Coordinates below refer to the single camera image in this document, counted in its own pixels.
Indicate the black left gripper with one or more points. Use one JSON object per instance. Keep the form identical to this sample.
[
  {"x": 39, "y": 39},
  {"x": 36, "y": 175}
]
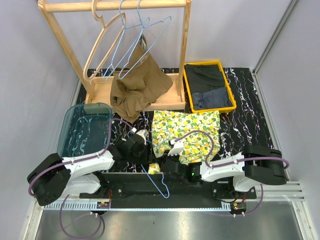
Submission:
[{"x": 147, "y": 157}]

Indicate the black striped garment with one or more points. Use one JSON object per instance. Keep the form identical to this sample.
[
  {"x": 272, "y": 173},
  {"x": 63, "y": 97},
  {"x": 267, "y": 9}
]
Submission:
[{"x": 204, "y": 78}]

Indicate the teal plastic basket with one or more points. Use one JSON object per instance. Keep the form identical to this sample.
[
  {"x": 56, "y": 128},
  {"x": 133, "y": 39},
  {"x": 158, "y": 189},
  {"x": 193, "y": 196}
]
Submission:
[{"x": 85, "y": 129}]

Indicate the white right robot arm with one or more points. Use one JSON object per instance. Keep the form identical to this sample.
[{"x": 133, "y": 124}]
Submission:
[{"x": 252, "y": 166}]

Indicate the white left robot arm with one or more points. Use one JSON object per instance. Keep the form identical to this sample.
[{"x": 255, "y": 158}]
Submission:
[{"x": 55, "y": 176}]

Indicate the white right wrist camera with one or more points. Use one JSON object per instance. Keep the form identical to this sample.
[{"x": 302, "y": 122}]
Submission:
[{"x": 176, "y": 147}]

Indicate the yellow plastic tray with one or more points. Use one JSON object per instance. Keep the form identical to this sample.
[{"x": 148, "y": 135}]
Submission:
[{"x": 230, "y": 94}]

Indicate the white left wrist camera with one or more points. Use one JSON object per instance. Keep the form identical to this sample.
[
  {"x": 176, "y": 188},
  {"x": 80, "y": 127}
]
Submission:
[{"x": 142, "y": 133}]

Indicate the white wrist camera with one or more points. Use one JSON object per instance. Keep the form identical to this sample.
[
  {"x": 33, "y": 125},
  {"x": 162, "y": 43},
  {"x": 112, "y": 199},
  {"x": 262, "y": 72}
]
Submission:
[
  {"x": 142, "y": 133},
  {"x": 176, "y": 147}
]

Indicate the tan brown skirt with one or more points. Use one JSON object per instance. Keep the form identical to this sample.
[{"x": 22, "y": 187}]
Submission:
[{"x": 138, "y": 85}]

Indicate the wooden clothes rack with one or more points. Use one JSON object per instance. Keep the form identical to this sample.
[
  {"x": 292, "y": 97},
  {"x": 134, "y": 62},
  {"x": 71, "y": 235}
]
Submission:
[{"x": 98, "y": 90}]

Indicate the yellow floral cloth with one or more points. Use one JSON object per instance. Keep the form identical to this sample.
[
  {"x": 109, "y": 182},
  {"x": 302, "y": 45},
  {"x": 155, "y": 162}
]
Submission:
[{"x": 202, "y": 145}]

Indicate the black marbled mat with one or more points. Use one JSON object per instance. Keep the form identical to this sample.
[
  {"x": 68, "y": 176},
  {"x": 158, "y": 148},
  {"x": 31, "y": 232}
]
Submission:
[{"x": 247, "y": 124}]

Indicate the dark blue garment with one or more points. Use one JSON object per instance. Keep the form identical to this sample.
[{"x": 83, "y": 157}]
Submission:
[{"x": 214, "y": 99}]

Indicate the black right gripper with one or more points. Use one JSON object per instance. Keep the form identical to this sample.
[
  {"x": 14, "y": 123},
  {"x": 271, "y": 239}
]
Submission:
[{"x": 169, "y": 157}]

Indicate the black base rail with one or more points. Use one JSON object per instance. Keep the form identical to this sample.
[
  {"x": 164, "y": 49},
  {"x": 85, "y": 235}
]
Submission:
[{"x": 139, "y": 191}]

